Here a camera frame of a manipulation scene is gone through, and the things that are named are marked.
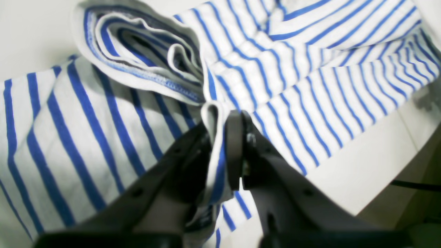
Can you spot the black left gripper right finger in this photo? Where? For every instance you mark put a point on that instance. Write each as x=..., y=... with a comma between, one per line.
x=293, y=212

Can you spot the blue white striped T-shirt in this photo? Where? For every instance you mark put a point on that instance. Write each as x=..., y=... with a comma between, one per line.
x=313, y=75

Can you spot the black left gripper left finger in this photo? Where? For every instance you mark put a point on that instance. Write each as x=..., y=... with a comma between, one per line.
x=154, y=210

